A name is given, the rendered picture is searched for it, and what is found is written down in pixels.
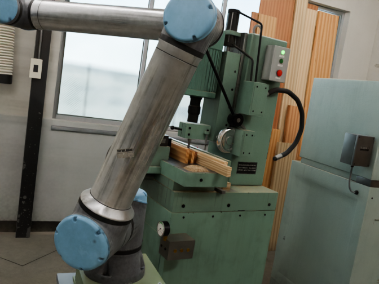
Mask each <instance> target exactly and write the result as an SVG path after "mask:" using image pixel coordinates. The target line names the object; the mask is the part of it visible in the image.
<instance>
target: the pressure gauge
mask: <svg viewBox="0 0 379 284"><path fill-rule="evenodd" d="M160 228H161V229H160ZM169 233H170V224H169V223H168V221H159V222H158V223H157V234H158V235H159V236H160V237H164V238H163V240H164V241H166V239H167V238H168V235H169Z"/></svg>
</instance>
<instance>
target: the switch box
mask: <svg viewBox="0 0 379 284"><path fill-rule="evenodd" d="M282 50H284V54H283V56H284V57H279V56H280V55H282V54H281V51H282ZM289 55H290V49H289V48H285V47H281V46H277V45H267V47H266V53H265V60H264V64H263V70H262V76H261V79H262V80H267V81H272V82H280V83H285V77H286V74H287V68H288V62H289ZM280 59H283V63H282V64H281V65H283V67H282V66H278V64H280V63H279V60H280ZM278 70H282V75H281V76H278V75H277V71H278ZM276 77H280V79H277V78H276Z"/></svg>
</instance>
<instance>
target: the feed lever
mask: <svg viewBox="0 0 379 284"><path fill-rule="evenodd" d="M206 55H207V57H208V59H209V62H210V64H211V67H212V69H213V71H214V74H215V76H216V78H217V81H218V83H219V86H220V88H221V90H222V93H223V95H224V98H225V100H226V102H227V105H228V107H229V109H230V112H231V113H230V114H229V115H228V117H227V122H228V124H229V125H232V126H236V127H239V126H240V127H241V128H242V129H245V130H246V127H245V126H244V125H243V121H244V118H243V116H242V114H239V113H234V111H233V108H232V106H231V104H230V101H229V99H228V97H227V94H226V92H225V89H224V87H223V85H222V82H221V79H220V77H219V75H218V72H217V70H216V68H215V65H214V63H213V60H212V58H211V56H210V53H209V51H208V49H207V51H206Z"/></svg>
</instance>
